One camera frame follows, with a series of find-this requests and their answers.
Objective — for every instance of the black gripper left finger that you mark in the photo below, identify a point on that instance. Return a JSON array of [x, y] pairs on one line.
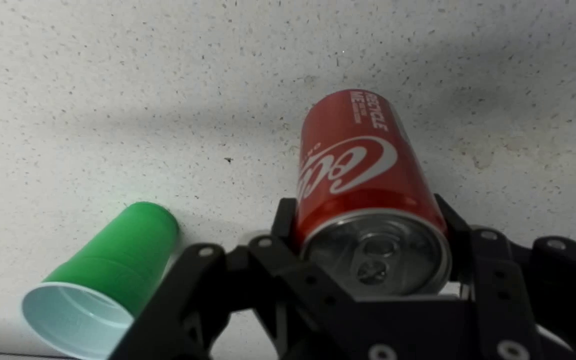
[[189, 293]]

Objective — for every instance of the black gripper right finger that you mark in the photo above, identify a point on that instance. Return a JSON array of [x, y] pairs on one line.
[[555, 293]]

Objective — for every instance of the red soda can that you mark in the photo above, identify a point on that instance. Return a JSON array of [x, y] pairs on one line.
[[360, 172]]

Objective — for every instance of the green plastic cup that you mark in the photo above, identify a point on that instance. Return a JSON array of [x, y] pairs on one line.
[[115, 260]]

